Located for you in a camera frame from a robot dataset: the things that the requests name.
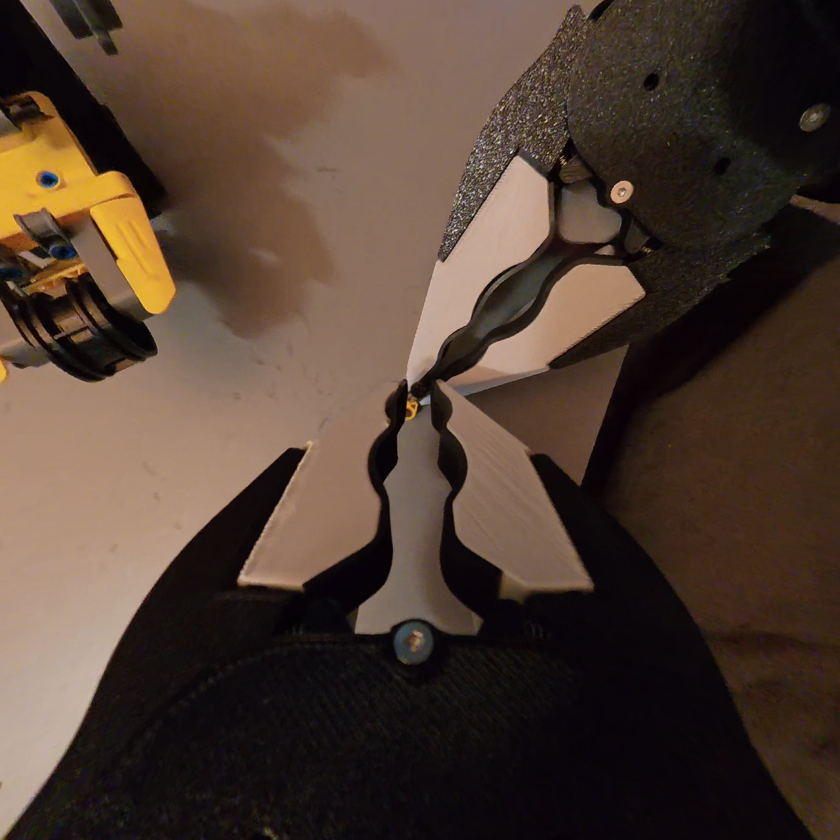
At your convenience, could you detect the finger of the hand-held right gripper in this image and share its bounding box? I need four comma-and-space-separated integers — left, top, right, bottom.
406, 152, 559, 395
420, 249, 648, 398

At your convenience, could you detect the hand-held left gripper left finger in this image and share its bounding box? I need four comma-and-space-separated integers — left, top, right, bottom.
238, 381, 406, 624

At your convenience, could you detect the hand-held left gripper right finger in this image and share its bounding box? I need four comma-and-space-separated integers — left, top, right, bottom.
430, 381, 596, 627

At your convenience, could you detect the yellow and black toy vehicle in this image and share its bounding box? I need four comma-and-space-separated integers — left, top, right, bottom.
0, 0, 177, 383

